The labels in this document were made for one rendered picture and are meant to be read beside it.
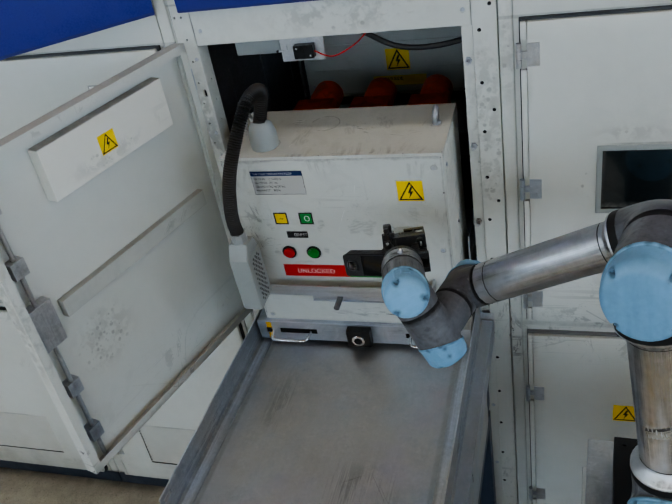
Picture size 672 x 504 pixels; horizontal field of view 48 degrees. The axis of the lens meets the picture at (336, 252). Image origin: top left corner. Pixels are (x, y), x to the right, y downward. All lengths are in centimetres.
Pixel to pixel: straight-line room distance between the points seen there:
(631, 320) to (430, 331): 35
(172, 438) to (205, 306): 76
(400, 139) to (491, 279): 43
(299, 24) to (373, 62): 69
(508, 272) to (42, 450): 211
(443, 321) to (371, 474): 46
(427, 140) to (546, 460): 105
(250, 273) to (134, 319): 29
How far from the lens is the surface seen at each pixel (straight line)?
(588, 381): 202
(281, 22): 165
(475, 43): 158
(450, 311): 130
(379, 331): 184
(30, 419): 290
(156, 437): 265
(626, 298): 104
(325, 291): 176
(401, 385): 178
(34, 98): 201
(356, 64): 232
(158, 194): 176
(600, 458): 172
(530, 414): 212
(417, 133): 161
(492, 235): 178
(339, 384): 181
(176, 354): 191
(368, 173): 158
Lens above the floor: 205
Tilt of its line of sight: 33 degrees down
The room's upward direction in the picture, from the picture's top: 11 degrees counter-clockwise
